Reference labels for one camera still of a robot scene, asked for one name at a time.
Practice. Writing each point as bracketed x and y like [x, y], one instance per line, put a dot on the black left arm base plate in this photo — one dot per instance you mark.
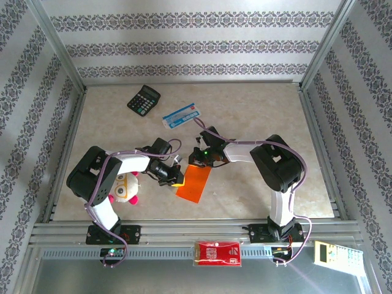
[131, 234]

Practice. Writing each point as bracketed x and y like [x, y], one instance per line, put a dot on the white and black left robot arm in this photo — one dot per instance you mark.
[131, 163]

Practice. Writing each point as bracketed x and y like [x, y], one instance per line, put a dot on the black calculator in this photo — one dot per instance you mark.
[143, 101]

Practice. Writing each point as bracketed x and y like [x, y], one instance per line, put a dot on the aluminium frame post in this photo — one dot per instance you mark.
[55, 43]
[327, 39]

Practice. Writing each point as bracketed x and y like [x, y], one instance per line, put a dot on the red packet in clear sleeve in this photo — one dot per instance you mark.
[217, 253]

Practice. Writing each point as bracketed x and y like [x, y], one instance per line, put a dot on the small circuit board green light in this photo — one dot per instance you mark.
[111, 251]

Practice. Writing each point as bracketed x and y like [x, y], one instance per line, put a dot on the orange paper sheet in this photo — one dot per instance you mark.
[194, 183]

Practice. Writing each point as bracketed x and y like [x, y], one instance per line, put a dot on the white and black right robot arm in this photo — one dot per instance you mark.
[239, 153]

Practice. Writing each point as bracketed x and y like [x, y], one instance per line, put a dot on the white plush toy pink paws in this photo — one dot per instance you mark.
[128, 188]

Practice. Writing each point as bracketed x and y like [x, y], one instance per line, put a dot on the blue and white ticket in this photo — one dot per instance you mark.
[180, 115]

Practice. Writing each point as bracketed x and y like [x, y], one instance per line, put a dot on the aluminium side rail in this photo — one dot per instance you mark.
[317, 137]
[71, 137]

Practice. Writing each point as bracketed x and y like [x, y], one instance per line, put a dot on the aluminium mounting rail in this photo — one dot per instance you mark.
[190, 229]

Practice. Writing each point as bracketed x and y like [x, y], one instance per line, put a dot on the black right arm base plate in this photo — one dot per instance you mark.
[257, 234]

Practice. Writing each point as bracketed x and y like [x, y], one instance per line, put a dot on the white remote control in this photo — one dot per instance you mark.
[337, 257]

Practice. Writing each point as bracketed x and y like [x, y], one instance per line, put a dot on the aluminium back rail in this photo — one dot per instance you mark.
[193, 82]

